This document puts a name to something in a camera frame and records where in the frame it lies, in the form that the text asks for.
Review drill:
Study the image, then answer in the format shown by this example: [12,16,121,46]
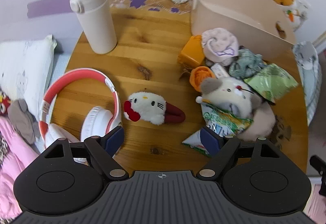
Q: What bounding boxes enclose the brown-dressed plush doll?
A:
[272,114,292,148]

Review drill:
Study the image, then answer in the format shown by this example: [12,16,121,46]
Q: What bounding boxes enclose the beige storage box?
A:
[191,0,297,59]

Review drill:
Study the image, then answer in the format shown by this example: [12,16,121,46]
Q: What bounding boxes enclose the small white printed box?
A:
[211,63,230,78]

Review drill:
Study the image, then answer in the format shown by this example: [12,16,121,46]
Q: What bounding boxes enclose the grey beige cat plush toy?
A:
[196,77,277,143]

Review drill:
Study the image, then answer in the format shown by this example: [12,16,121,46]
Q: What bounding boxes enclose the green white printed snack packet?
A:
[201,102,254,135]

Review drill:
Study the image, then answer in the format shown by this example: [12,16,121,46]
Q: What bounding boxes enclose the pink blanket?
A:
[0,116,42,219]

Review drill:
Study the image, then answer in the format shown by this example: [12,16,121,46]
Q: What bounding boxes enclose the small orange cup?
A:
[190,66,213,92]

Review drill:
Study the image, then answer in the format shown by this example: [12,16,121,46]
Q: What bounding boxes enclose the red white headphones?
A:
[38,68,124,163]

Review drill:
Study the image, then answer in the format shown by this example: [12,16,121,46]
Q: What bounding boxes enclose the white thermos bottle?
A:
[68,0,118,54]

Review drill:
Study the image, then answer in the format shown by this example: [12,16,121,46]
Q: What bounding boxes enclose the grey cloth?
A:
[7,99,40,145]

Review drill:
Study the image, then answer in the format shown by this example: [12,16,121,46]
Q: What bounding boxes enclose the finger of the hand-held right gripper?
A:
[309,155,326,184]

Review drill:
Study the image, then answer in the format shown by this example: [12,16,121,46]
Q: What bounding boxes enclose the white cat plush hair clip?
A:
[123,91,186,126]

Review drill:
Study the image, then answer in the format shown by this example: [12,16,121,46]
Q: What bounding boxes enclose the colourful printed snack packet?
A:
[182,130,212,158]

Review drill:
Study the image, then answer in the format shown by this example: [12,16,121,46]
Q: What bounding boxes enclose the blue white printed cloth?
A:
[292,41,322,125]

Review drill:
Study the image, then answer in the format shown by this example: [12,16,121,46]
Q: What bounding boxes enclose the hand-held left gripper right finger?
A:
[199,126,283,181]

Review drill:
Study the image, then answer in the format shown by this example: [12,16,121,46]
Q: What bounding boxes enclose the orange box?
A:
[177,35,205,69]

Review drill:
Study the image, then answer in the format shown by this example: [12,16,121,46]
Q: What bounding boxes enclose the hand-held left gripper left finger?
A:
[42,126,128,181]

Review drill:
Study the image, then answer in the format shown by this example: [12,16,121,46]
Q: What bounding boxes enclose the grey green scrunchie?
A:
[229,49,267,79]

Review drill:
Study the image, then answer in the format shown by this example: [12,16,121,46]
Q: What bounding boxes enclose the white pillow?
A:
[0,34,57,122]

